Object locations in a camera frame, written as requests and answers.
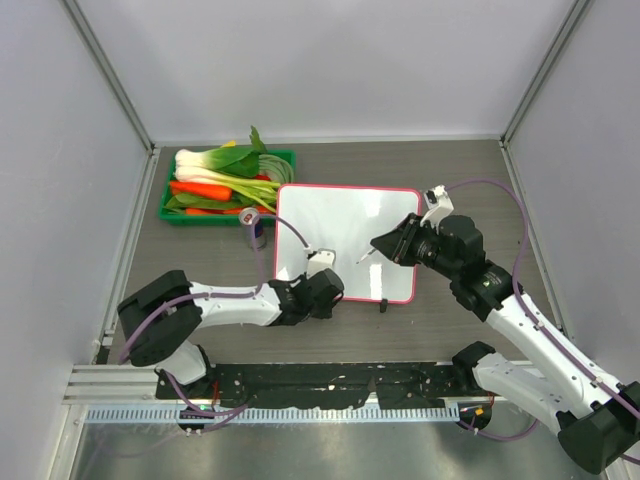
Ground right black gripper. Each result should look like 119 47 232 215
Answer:
372 213 460 280

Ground white marker pen pink cap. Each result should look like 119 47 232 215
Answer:
356 248 377 264

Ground pink framed whiteboard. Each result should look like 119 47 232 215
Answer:
274 184 421 304

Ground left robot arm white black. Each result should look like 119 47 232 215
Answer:
117 268 344 399

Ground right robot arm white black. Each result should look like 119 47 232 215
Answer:
370 214 639 475

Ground green onion stalks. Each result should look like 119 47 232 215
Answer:
221 154 296 213

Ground red bull drink can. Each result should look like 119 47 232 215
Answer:
238 207 267 250

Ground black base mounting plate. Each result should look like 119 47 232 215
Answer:
180 362 495 410

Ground bok choy white green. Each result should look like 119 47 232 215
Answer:
174 126 268 181

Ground green plastic tray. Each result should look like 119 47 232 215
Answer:
158 150 296 226

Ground orange carrot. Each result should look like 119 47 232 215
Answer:
169 181 233 202

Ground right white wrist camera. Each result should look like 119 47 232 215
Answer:
420 185 454 229

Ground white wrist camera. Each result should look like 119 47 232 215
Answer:
420 185 454 229
306 249 336 278

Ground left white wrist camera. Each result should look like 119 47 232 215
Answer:
306 249 336 278

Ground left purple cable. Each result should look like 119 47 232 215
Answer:
119 214 314 432

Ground aluminium frame rail left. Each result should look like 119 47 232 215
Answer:
60 0 159 349

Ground aluminium frame rail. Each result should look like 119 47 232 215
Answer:
60 0 159 349
500 0 593 149

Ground aluminium frame rail right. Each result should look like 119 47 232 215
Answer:
500 0 593 149

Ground white slotted cable duct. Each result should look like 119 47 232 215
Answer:
85 403 460 425

